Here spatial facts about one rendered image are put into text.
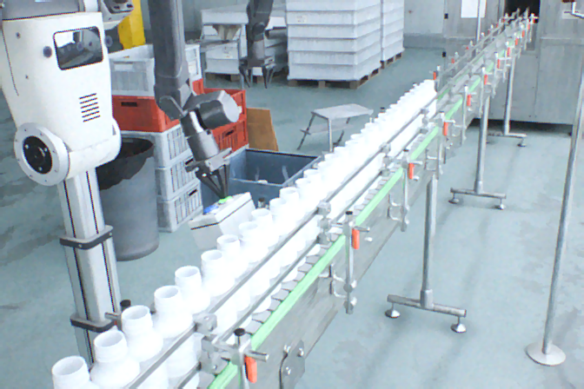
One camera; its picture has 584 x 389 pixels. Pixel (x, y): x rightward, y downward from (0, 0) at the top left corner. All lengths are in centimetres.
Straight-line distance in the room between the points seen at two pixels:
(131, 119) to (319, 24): 459
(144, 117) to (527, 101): 362
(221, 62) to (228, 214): 765
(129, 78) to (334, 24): 458
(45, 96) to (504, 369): 203
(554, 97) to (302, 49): 354
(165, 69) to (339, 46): 674
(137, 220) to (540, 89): 388
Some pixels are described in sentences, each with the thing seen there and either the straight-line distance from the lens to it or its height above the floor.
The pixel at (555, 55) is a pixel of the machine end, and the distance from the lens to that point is 580.
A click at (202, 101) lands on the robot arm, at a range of 122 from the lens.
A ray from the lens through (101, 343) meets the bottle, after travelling 80.
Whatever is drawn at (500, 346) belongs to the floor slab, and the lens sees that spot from 278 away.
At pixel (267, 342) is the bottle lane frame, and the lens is 107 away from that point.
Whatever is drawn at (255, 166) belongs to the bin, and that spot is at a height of 88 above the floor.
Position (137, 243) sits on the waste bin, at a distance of 353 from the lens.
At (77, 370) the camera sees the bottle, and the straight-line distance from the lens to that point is 75.
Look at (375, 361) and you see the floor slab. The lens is 260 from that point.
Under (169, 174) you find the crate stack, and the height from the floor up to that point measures 39.
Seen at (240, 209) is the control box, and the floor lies 110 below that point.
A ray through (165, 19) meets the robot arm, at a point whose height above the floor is 151.
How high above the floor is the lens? 159
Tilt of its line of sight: 21 degrees down
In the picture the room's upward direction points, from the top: 2 degrees counter-clockwise
